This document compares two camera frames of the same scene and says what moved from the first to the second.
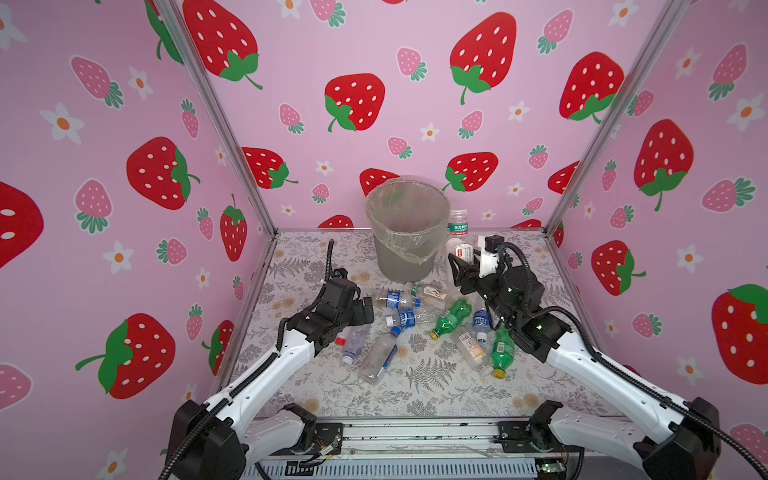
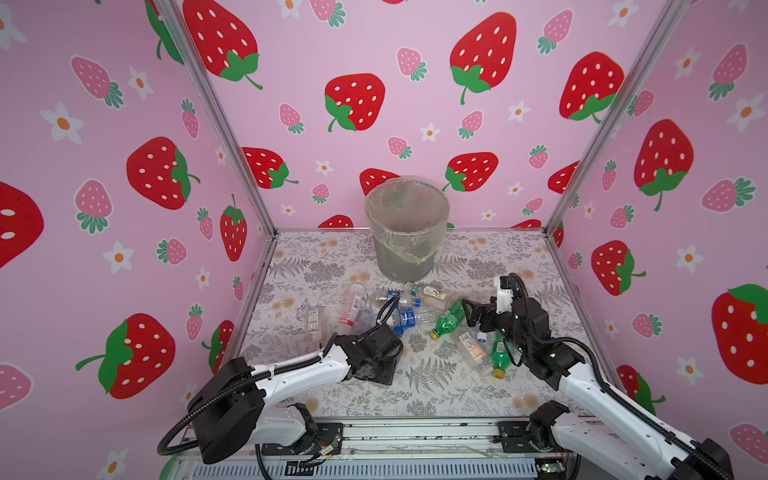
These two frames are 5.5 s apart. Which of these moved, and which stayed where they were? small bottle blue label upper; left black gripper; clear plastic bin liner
Moved: left black gripper
Stayed: clear plastic bin liner; small bottle blue label upper
